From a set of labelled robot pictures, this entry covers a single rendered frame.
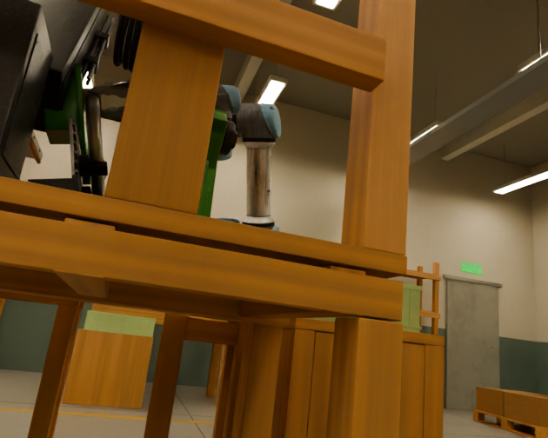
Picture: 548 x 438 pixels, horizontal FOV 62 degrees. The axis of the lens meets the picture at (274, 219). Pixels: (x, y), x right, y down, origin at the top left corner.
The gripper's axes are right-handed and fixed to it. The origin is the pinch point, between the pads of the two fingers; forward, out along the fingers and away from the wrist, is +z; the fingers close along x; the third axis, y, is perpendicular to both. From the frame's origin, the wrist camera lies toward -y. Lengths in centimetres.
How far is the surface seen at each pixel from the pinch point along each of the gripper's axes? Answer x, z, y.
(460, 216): -352, -615, 391
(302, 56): 21, -33, -36
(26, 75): 12.0, 11.6, -19.6
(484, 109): -87, -378, 221
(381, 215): -2, -45, -54
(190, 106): 13.0, -13.3, -38.3
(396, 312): -14, -44, -66
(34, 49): 15.4, 10.0, -15.9
